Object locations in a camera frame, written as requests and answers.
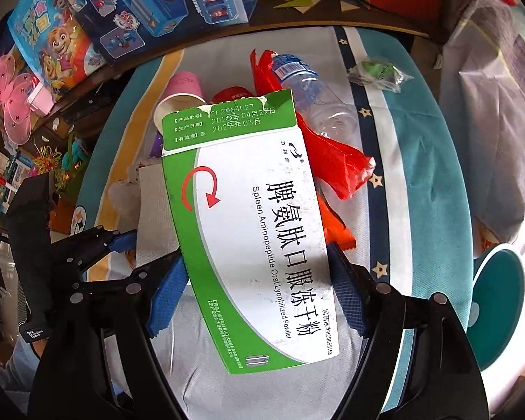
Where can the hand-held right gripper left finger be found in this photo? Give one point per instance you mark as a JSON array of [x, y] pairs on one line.
[[168, 288]]

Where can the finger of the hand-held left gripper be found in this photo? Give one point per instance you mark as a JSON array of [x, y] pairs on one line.
[[123, 240], [87, 286]]

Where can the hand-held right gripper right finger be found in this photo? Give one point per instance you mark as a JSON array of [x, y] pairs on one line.
[[348, 288]]

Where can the green and white medicine box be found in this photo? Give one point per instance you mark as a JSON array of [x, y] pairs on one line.
[[245, 236]]

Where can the red plastic bag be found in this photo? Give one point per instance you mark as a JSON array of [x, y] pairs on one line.
[[337, 162]]

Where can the teal trash bin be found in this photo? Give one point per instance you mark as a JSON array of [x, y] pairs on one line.
[[498, 297]]

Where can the clear plastic bottle blue label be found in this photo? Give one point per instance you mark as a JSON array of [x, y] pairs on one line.
[[315, 92]]

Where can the white paper towel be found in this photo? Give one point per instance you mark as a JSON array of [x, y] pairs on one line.
[[155, 214]]

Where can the crumpled clear plastic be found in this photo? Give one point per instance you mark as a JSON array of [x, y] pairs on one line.
[[123, 190]]

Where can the orange snack wrapper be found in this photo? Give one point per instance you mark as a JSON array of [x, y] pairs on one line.
[[337, 223]]

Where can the colourful spiky toy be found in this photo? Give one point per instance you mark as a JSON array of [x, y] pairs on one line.
[[48, 162]]

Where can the small purple toy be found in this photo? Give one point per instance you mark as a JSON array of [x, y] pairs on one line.
[[156, 145]]

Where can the person's blue jeans leg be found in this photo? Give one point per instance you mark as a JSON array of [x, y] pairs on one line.
[[19, 372]]

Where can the star striped tablecloth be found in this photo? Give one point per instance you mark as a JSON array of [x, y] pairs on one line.
[[420, 183]]

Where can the small pink white box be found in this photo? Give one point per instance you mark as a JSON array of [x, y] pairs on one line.
[[41, 98]]

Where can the pink butterfly wings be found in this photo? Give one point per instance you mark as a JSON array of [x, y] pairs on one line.
[[8, 92]]

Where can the pink paper cup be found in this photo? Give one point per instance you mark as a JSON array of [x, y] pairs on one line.
[[184, 87]]

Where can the cartoon dog bag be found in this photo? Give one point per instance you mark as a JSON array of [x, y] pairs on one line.
[[54, 48]]

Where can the clear wrapper with green item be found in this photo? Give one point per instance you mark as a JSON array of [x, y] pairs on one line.
[[376, 72]]

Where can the dark blue toy box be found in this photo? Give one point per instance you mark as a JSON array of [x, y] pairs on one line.
[[109, 13]]

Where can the pale lilac plastic bag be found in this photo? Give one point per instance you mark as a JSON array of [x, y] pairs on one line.
[[498, 96]]

